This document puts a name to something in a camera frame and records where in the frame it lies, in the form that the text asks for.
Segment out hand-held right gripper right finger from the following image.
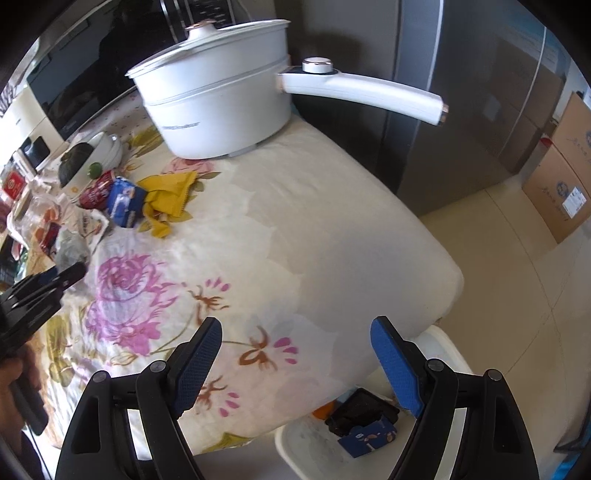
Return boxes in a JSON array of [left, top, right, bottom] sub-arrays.
[[370, 316, 540, 480]]

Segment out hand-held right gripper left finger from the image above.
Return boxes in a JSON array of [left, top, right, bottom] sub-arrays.
[[55, 316, 223, 480]]

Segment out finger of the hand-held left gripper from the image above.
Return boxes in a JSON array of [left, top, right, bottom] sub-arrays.
[[28, 261, 89, 301], [8, 270, 61, 296]]

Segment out grey plastic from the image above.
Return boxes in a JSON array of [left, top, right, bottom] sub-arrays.
[[55, 229, 91, 278]]

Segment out black plastic tray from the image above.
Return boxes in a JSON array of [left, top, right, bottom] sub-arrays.
[[325, 388, 400, 438]]

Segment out blue and white box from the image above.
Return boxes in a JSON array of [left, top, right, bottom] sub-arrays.
[[338, 412, 398, 459]]

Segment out white plastic bin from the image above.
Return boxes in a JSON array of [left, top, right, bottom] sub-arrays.
[[274, 325, 476, 480]]

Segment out person's left hand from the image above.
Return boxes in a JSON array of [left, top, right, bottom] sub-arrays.
[[0, 344, 47, 432]]

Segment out white printed wrapper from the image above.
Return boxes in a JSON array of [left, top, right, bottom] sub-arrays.
[[76, 209, 112, 253]]

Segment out clear packet with red print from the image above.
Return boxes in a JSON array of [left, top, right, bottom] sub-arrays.
[[25, 194, 64, 247]]

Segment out red snack packet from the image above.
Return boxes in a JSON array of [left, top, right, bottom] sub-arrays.
[[78, 170, 116, 210]]

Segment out blue snack packet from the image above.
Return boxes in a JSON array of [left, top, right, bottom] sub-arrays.
[[106, 177, 148, 228]]

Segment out small red box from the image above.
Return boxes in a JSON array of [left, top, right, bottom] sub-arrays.
[[2, 171, 25, 197]]

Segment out yellow wrapper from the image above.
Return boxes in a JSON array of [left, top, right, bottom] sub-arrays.
[[137, 172, 198, 239]]

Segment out white bowl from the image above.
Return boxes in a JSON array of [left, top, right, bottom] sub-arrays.
[[59, 131, 123, 195]]

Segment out cream kitchen appliance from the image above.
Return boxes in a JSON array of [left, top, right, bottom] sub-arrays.
[[0, 87, 66, 177]]

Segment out floral tablecloth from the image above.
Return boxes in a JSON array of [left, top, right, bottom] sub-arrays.
[[28, 104, 465, 455]]

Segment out black microwave oven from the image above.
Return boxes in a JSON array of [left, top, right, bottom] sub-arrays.
[[25, 0, 241, 145]]

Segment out white electric pot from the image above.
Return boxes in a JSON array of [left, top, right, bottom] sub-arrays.
[[126, 18, 448, 160]]

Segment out cardboard box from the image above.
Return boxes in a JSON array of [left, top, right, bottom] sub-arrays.
[[551, 91, 591, 160], [523, 138, 591, 244]]

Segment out grey refrigerator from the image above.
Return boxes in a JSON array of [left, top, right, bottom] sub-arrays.
[[383, 0, 570, 217]]

